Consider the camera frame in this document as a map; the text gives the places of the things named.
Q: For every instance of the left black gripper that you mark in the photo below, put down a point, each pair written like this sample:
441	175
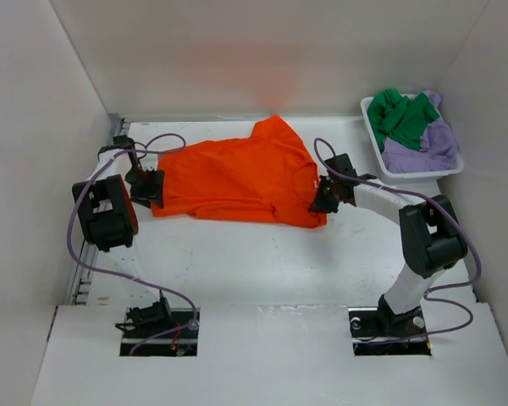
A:
152	194

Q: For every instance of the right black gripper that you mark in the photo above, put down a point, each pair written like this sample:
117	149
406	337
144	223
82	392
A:
319	205

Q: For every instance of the orange t-shirt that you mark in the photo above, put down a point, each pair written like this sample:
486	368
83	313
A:
268	177

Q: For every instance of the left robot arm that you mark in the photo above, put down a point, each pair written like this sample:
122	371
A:
108	221

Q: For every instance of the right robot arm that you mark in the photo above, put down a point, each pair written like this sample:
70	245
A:
432	242

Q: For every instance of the green t-shirt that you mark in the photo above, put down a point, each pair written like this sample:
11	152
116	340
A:
400	118

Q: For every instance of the white plastic bin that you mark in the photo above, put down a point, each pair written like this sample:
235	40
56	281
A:
402	178

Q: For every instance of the lavender t-shirt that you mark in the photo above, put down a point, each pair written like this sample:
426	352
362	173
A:
438	148

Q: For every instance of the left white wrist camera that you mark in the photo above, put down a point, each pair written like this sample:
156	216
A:
148	162

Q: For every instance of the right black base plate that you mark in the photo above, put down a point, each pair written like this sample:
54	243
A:
372	337

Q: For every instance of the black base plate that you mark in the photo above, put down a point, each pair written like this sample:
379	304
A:
372	337
182	343

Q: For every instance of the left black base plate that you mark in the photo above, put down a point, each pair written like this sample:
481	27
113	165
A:
182	343

